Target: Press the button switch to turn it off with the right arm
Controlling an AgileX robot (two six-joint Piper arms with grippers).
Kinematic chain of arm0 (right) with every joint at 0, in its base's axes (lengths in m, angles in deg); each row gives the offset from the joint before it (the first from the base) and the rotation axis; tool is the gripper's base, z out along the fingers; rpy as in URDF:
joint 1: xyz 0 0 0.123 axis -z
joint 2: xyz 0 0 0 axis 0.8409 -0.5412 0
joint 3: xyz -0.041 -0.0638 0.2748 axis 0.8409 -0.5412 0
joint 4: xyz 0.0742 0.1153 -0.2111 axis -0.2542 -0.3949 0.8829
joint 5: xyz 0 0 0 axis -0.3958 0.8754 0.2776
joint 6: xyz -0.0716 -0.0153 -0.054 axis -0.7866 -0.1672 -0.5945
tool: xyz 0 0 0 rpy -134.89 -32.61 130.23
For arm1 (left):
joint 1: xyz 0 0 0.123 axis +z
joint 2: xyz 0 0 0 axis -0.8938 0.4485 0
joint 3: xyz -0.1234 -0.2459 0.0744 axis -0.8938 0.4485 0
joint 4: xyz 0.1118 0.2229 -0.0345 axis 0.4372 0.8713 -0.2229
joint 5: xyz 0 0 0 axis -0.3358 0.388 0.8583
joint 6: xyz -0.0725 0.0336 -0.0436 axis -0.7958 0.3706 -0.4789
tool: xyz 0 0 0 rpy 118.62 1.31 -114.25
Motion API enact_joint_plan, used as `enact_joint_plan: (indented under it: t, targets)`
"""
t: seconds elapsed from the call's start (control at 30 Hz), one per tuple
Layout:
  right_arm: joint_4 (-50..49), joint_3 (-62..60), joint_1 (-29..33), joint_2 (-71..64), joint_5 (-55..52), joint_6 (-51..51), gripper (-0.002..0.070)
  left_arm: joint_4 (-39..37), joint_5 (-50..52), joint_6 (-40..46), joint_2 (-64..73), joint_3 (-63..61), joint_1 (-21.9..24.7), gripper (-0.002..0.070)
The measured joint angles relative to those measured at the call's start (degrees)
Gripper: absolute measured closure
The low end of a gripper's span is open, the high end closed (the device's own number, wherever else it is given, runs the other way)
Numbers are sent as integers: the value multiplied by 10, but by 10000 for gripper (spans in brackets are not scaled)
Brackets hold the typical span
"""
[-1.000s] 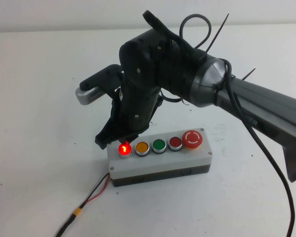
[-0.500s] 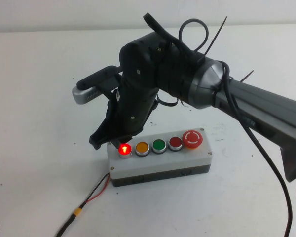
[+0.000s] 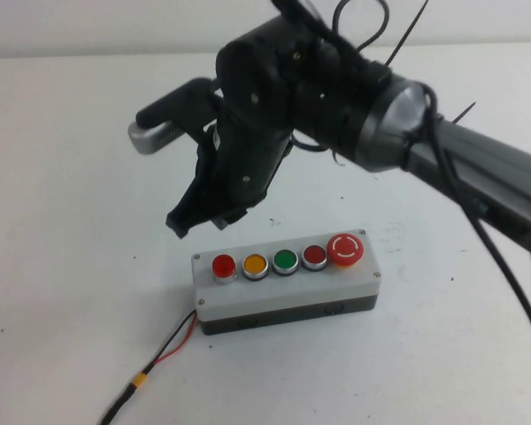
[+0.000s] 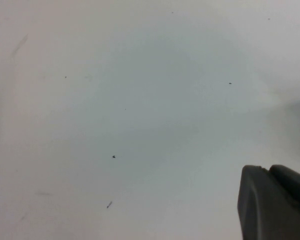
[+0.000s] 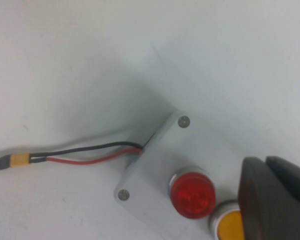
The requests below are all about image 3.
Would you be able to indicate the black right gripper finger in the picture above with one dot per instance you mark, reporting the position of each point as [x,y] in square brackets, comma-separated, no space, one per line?
[230,219]
[188,217]

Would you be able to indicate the short black zip tie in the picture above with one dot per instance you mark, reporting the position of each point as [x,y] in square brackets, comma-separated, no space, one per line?
[464,113]

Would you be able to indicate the grey button switch box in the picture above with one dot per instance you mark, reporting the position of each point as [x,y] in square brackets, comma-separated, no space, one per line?
[287,292]

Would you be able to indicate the red emergency stop button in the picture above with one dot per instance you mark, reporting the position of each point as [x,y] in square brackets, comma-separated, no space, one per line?
[345,248]

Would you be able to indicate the long black zip tie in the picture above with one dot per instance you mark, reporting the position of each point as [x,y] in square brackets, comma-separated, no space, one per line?
[407,31]

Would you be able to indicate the dark red push button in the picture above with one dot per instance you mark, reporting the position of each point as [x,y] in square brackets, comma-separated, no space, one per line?
[315,255]

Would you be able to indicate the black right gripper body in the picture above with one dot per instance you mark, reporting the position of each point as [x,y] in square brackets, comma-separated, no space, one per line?
[248,146]

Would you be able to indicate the red lamp push button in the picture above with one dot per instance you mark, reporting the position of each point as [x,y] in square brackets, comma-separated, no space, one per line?
[224,267]

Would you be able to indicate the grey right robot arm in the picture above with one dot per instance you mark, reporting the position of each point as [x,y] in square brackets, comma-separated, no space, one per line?
[478,159]

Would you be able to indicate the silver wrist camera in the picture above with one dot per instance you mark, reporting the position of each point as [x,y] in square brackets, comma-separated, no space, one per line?
[152,139]

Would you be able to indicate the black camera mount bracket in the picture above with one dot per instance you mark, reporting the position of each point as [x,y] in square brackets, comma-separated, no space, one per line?
[177,102]

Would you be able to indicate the yellow push button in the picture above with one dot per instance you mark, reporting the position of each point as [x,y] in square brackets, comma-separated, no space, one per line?
[255,264]

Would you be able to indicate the green push button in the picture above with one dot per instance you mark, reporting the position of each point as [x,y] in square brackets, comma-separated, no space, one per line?
[285,260]

